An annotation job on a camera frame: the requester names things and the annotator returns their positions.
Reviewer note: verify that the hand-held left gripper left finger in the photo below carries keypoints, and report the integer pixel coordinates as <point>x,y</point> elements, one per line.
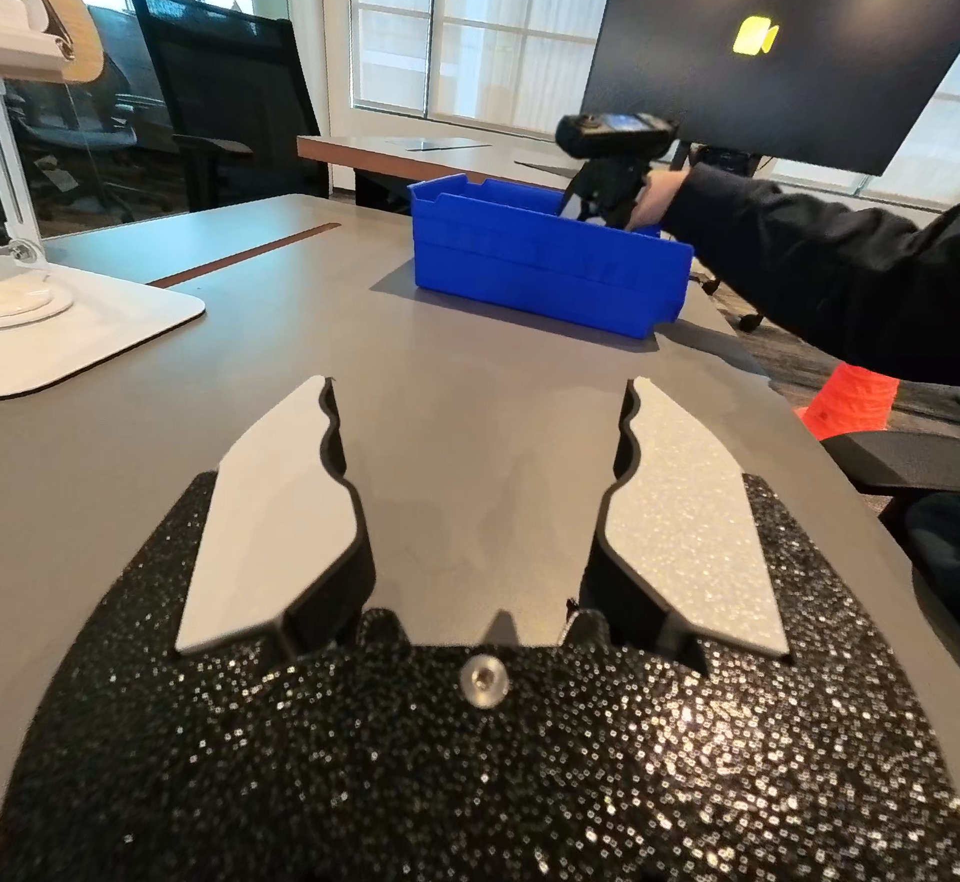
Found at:
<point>277,522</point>

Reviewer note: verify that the white flat base plate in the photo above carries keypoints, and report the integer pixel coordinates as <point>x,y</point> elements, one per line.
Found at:
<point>112,327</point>

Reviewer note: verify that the blue plastic bin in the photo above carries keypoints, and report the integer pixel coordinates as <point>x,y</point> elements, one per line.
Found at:
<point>540,274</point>

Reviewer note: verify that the person's leg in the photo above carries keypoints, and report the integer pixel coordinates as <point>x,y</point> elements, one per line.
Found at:
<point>937,567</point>

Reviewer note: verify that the black chair armrest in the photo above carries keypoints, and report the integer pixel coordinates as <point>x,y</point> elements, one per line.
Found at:
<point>892,458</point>

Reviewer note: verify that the white stand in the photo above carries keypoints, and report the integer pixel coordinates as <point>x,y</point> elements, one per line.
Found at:
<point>19,221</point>

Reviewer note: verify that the wooden board with poster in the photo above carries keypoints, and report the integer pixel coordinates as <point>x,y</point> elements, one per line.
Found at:
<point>52,4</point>

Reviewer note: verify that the black monitor screen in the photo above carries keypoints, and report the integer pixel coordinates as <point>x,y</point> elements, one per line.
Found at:
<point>825,11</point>

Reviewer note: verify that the window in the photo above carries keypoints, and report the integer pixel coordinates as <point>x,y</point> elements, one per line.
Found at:
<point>480,19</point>

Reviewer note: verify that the black mesh office chair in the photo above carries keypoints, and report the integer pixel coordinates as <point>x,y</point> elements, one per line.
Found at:
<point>225,86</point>

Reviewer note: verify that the grey wooden-edged table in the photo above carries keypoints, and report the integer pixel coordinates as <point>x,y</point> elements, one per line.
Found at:
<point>450,158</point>

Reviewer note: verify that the orange traffic cone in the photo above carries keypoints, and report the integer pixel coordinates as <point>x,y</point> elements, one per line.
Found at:
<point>851,402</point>

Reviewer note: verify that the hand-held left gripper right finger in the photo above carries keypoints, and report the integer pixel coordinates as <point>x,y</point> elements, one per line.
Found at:
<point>690,522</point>

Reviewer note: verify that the person's right hand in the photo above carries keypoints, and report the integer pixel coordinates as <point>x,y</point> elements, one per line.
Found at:
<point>660,195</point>

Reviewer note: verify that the black monitor stand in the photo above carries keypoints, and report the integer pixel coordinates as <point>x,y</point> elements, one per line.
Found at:
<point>724,160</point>

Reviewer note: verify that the person's right forearm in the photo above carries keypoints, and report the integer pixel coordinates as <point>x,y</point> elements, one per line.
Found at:
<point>810,267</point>

